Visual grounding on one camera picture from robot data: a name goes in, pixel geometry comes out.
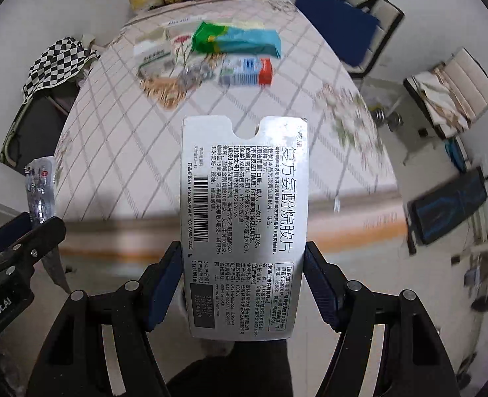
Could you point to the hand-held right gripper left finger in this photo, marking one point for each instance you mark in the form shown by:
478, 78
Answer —
163, 289

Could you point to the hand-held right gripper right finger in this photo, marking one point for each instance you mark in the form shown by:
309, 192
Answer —
322, 289

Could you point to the silver blister pack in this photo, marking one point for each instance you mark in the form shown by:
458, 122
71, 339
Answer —
194, 76
41, 190

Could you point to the silver medicine box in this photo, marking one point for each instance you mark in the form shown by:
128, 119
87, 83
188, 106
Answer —
244, 215

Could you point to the white green medicine box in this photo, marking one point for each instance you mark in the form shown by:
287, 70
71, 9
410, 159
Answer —
153, 49
157, 68

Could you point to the white blue red medicine box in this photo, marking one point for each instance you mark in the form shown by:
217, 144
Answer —
246, 72

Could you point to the green and blue packet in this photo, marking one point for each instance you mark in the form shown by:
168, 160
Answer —
235, 41

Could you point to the person's black trousers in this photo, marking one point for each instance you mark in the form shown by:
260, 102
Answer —
235, 372

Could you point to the dark grey suitcase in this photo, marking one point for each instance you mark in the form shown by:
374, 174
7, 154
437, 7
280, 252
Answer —
37, 128

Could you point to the table with floral tablecloth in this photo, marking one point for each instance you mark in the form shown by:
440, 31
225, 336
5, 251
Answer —
136, 140

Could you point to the black white checkered cloth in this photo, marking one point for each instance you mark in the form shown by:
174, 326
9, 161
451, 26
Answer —
57, 66

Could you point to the shiny metal weight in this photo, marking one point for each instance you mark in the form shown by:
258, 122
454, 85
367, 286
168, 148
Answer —
386, 118

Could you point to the blue plastic item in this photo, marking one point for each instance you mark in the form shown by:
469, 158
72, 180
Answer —
455, 155

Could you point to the beige cloth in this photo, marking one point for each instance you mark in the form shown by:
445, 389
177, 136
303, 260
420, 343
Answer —
434, 95

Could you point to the cream padded chair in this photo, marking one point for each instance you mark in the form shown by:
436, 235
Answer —
471, 74

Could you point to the blue seat cushion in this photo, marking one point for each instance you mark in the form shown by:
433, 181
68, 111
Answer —
335, 25

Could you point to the cream black-framed chair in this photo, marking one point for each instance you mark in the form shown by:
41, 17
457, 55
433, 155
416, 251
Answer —
382, 12

